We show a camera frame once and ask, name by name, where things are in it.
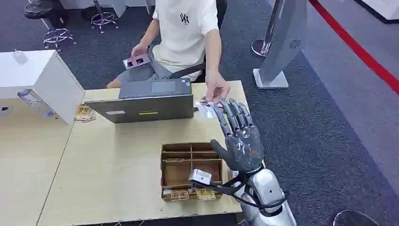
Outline person's left hand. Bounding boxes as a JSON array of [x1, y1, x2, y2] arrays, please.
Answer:
[[205, 71, 231, 104]]

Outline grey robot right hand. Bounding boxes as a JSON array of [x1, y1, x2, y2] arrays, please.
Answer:
[[210, 98, 264, 174]]

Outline person's right hand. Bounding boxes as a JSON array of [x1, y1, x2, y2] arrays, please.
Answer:
[[131, 43, 149, 59]]

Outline pink phone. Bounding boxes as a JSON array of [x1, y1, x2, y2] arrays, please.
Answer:
[[122, 53, 152, 70]]

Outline glossy white card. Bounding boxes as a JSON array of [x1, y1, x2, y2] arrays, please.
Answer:
[[194, 99, 223, 120]]

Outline person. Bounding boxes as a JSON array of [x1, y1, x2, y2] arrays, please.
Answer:
[[106, 0, 231, 104]]

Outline chrome stool base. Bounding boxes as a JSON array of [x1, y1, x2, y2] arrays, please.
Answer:
[[90, 0, 120, 34], [42, 27, 78, 53]]

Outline grey laptop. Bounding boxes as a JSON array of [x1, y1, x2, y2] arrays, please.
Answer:
[[84, 78, 195, 124]]

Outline yellow printed card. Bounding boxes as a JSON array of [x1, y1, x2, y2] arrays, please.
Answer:
[[170, 188, 190, 202], [196, 188, 216, 202]]

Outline wooden box with compartments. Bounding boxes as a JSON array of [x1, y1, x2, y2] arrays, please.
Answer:
[[160, 142, 224, 202]]

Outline grey sign stand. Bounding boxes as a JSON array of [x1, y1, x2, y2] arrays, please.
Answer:
[[253, 0, 309, 90]]

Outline stack of yellow cards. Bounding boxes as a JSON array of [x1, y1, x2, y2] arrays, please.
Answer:
[[74, 104, 96, 123]]

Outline white cabinet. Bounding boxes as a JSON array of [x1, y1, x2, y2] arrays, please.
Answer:
[[0, 49, 85, 126]]

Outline black shoe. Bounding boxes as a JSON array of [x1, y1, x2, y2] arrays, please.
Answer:
[[23, 0, 64, 20]]

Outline clear plastic water bottle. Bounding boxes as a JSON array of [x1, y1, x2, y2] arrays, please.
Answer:
[[16, 89, 56, 120]]

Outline small clear object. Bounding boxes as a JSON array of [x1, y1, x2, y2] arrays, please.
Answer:
[[12, 48, 29, 65]]

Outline chrome round stanchion base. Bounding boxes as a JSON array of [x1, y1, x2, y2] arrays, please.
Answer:
[[331, 210, 380, 226]]

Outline red barrier belt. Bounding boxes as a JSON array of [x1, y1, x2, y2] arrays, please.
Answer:
[[308, 0, 399, 96]]

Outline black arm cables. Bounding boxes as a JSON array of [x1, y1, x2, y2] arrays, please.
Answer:
[[189, 173, 287, 218]]

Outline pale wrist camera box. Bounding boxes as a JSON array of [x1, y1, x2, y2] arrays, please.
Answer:
[[189, 168, 213, 186]]

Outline chrome stanchion post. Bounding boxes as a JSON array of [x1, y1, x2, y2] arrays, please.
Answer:
[[250, 0, 285, 59]]

